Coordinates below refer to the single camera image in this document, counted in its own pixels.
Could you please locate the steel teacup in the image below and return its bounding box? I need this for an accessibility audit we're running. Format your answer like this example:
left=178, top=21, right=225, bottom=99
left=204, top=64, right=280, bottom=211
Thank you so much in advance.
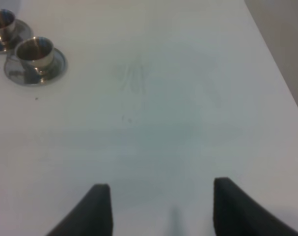
left=7, top=36, right=54, bottom=75
left=0, top=9, right=16, bottom=42

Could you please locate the steel saucer near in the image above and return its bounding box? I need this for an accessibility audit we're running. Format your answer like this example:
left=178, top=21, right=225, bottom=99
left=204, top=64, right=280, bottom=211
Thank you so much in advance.
left=4, top=48, right=68, bottom=87

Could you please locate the steel saucer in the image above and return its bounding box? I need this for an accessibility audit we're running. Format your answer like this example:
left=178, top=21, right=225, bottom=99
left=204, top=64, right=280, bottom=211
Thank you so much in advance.
left=4, top=48, right=68, bottom=87
left=0, top=20, right=33, bottom=54

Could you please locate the steel teacup far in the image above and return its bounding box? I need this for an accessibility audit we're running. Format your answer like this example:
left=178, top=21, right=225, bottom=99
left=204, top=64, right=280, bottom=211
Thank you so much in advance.
left=0, top=9, right=16, bottom=42

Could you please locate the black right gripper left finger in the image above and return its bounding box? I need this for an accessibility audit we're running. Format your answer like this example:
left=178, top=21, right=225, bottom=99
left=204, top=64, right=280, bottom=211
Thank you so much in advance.
left=48, top=184, right=113, bottom=236

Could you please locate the steel teacup near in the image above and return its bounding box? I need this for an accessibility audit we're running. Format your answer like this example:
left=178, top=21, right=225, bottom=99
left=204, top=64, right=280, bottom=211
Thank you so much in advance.
left=7, top=36, right=54, bottom=75

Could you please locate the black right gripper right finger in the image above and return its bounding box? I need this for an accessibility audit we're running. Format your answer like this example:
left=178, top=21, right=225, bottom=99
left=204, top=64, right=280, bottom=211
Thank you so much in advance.
left=213, top=177, right=298, bottom=236

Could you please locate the steel saucer far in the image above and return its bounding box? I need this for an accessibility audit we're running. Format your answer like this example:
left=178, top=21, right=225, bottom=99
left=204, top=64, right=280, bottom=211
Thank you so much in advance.
left=0, top=20, right=33, bottom=54

